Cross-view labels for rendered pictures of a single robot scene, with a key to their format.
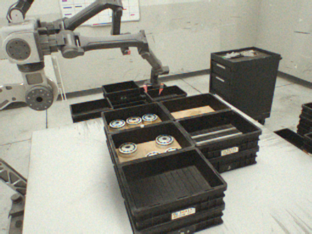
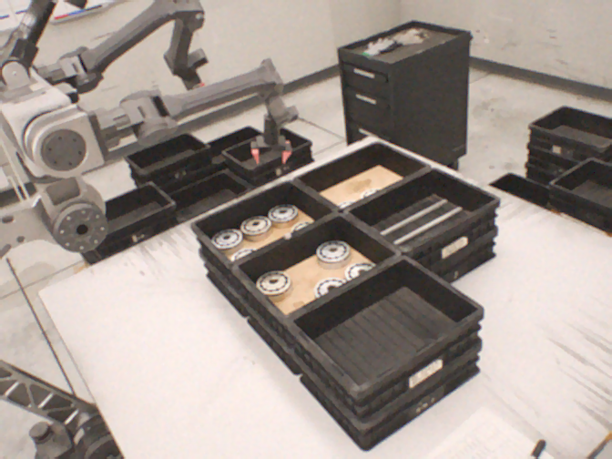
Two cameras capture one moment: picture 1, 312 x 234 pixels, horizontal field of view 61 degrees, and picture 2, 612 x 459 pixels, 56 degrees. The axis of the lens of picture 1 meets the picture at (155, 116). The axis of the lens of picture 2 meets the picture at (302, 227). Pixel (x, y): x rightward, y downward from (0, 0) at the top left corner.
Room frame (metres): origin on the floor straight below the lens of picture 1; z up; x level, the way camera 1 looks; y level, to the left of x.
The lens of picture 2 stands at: (-0.10, 0.32, 1.93)
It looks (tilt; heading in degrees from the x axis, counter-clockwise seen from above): 34 degrees down; 348
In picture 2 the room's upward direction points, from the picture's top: 9 degrees counter-clockwise
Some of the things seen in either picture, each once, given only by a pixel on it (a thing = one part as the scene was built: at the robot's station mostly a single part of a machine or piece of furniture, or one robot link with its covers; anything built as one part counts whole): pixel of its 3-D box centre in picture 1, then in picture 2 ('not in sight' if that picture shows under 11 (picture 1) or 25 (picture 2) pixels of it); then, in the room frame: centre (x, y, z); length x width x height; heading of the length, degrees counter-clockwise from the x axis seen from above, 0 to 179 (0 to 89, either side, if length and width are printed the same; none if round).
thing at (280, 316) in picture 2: (149, 141); (315, 262); (1.18, 0.04, 0.92); 0.40 x 0.30 x 0.02; 107
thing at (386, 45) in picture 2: (231, 55); (378, 46); (2.94, -0.90, 0.88); 0.25 x 0.19 x 0.03; 109
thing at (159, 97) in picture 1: (166, 110); (273, 183); (2.65, -0.12, 0.37); 0.40 x 0.30 x 0.45; 109
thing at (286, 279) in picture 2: (127, 147); (273, 282); (1.22, 0.16, 0.86); 0.10 x 0.10 x 0.01
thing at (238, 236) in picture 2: (117, 124); (227, 239); (1.51, 0.25, 0.86); 0.10 x 0.10 x 0.01
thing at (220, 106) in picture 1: (193, 113); (362, 188); (1.58, -0.26, 0.87); 0.40 x 0.30 x 0.11; 107
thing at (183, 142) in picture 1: (150, 149); (318, 276); (1.18, 0.04, 0.87); 0.40 x 0.30 x 0.11; 107
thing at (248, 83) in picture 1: (240, 91); (405, 114); (2.91, -1.03, 0.45); 0.60 x 0.45 x 0.90; 109
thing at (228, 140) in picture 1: (216, 127); (421, 208); (1.29, -0.35, 0.92); 0.40 x 0.30 x 0.02; 107
